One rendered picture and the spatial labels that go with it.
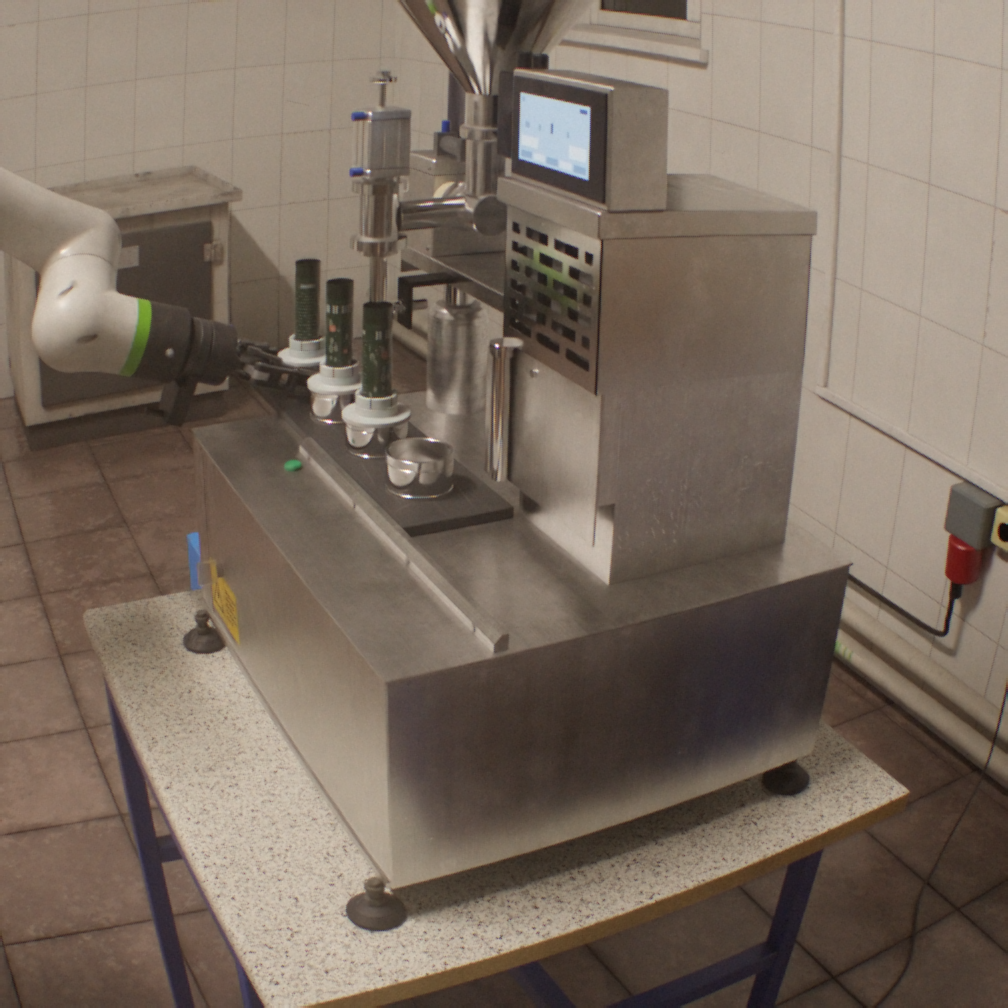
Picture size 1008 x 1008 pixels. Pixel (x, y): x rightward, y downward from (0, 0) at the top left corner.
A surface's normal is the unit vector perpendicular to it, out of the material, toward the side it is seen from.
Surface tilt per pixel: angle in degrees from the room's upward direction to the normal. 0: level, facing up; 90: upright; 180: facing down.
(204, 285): 90
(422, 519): 0
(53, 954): 0
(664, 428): 90
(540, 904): 0
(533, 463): 90
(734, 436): 90
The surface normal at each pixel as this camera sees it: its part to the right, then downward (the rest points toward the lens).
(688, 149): -0.90, 0.17
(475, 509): 0.03, -0.91
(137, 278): 0.44, 0.39
